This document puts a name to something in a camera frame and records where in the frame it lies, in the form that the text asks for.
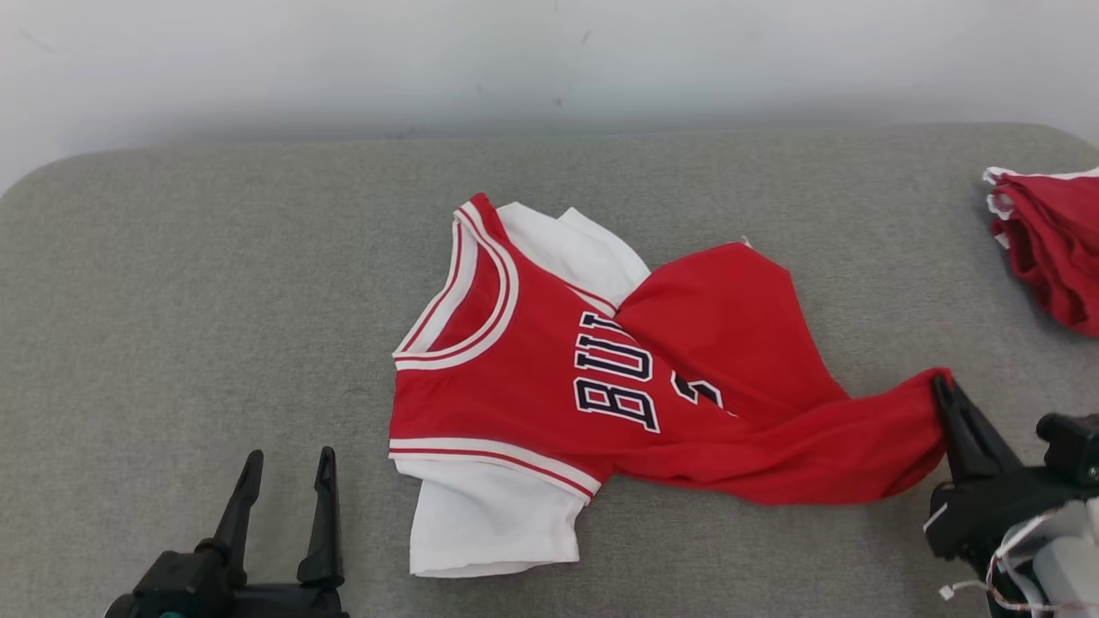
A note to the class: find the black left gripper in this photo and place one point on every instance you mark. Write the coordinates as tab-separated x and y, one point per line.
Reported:
288	602

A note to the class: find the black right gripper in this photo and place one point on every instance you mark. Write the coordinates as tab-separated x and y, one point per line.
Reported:
996	511

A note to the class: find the red shorts with number print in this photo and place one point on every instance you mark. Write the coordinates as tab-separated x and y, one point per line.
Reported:
1056	249

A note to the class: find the red and white basketball jersey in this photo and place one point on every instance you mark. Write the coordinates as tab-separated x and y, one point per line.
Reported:
515	386

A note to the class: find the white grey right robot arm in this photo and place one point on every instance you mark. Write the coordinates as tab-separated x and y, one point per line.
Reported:
1065	562

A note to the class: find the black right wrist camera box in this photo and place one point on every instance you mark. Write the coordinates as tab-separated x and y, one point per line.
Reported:
1069	446

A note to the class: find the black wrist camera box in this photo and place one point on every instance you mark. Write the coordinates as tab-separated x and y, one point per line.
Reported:
1069	446
172	584

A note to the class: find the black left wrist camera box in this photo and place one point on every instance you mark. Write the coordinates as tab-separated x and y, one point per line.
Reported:
172	584

